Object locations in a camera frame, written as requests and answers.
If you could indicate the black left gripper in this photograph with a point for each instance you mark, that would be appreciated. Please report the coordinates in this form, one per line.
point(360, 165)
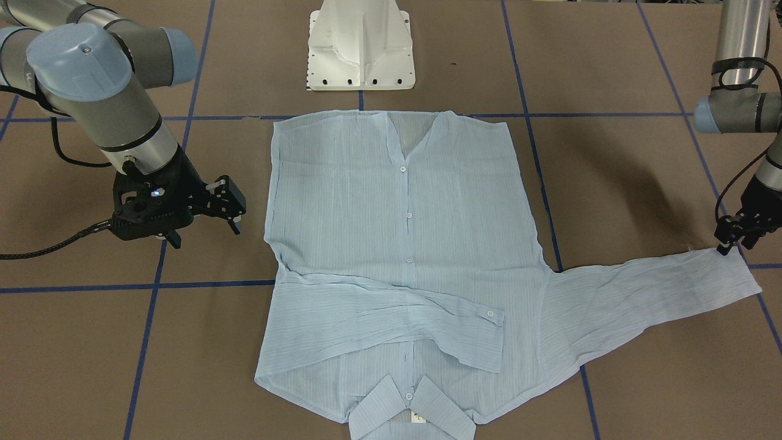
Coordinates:
point(749, 208)

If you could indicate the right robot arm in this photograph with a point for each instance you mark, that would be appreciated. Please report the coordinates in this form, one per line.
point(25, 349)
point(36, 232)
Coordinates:
point(85, 61)

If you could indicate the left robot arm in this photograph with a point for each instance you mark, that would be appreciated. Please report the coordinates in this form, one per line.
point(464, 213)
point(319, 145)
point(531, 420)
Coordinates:
point(735, 105)

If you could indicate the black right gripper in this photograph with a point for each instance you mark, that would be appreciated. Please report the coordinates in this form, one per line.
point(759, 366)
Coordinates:
point(187, 177)

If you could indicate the light blue button shirt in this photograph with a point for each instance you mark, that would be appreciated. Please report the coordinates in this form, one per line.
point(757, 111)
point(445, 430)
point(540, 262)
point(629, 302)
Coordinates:
point(412, 299)

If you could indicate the white camera post base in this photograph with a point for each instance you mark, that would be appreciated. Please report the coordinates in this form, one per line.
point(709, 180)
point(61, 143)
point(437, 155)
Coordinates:
point(360, 46)

